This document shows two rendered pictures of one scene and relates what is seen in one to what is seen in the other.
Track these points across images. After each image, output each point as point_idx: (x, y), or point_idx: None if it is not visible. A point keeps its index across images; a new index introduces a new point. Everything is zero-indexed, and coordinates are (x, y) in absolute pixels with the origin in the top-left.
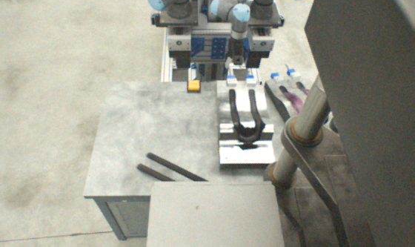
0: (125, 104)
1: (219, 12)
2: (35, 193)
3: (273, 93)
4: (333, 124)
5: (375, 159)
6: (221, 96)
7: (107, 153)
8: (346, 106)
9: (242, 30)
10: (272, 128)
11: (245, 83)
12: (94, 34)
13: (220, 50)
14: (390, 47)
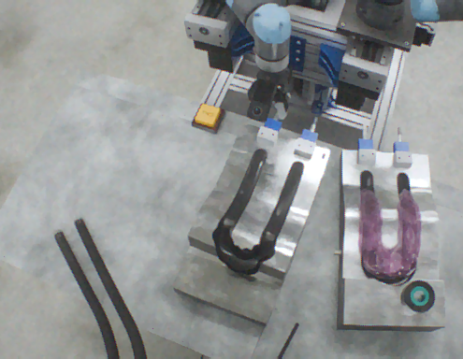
0: (88, 118)
1: (235, 9)
2: (7, 187)
3: (342, 180)
4: (405, 297)
5: None
6: (236, 159)
7: (30, 194)
8: None
9: (271, 58)
10: (285, 264)
11: (295, 145)
12: None
13: (295, 56)
14: None
